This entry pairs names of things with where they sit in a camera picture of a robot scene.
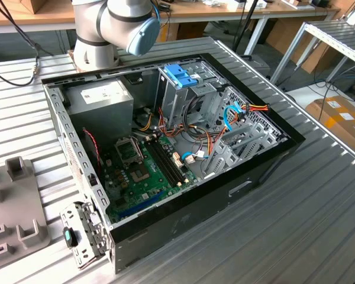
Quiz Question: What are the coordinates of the grey parts rack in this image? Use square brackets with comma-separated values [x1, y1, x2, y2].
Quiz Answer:
[0, 158, 53, 272]

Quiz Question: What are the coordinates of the black case fan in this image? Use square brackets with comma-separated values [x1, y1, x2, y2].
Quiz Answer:
[82, 127, 105, 167]

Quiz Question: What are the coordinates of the brown box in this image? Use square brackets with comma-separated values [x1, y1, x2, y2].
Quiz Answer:
[19, 0, 48, 15]

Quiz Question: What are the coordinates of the metal socket cover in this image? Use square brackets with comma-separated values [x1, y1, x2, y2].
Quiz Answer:
[114, 136, 144, 166]

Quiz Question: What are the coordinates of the metal disk bay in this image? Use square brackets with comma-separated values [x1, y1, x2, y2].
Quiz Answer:
[201, 87, 288, 181]

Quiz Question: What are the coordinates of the black tripod stand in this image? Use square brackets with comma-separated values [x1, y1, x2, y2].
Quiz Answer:
[233, 0, 260, 57]

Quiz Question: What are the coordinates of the brown cardboard sheet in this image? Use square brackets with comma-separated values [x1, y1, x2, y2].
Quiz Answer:
[266, 17, 341, 75]

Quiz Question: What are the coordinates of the metal drive cage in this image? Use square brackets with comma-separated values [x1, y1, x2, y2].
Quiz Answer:
[153, 59, 225, 131]

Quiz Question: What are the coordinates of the grey power supply unit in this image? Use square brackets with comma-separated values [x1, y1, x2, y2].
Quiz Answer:
[63, 77, 134, 151]

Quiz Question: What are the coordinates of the coloured wire bundle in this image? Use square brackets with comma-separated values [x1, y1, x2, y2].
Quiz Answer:
[132, 105, 224, 156]

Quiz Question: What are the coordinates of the blue expansion slot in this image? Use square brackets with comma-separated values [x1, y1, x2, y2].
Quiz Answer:
[117, 191, 164, 220]

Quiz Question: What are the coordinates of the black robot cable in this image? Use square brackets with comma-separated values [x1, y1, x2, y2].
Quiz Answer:
[0, 0, 56, 88]

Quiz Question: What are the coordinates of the cardboard box with labels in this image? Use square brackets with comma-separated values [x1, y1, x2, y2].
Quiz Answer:
[305, 96, 355, 154]

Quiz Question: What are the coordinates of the orange red yellow power wire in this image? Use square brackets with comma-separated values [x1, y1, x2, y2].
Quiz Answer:
[235, 102, 269, 124]

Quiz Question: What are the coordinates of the thin metal locking lever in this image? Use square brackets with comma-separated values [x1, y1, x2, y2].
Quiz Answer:
[135, 138, 145, 163]

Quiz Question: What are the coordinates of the green motherboard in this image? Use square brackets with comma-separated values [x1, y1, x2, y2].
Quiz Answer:
[101, 134, 202, 225]

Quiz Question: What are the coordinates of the blue plastic drive latch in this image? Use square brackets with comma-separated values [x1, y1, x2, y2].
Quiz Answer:
[163, 64, 201, 89]

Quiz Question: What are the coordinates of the metal expansion card bracket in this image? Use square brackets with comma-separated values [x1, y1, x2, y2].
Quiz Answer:
[60, 201, 113, 270]

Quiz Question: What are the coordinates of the blue data wire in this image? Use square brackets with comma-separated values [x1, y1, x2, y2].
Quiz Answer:
[179, 101, 244, 162]

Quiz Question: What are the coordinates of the teal black latch handle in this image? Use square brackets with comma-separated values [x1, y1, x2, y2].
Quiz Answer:
[62, 226, 79, 247]

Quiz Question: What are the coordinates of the black open PC case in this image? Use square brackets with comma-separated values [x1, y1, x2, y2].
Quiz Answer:
[41, 52, 307, 275]

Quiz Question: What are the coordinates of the black RAM slot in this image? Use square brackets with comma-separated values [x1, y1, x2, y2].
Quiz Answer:
[154, 138, 186, 182]
[151, 140, 183, 185]
[148, 141, 180, 186]
[144, 141, 177, 188]

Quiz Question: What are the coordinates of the wooden desk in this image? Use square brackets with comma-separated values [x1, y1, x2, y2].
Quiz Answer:
[0, 0, 343, 57]

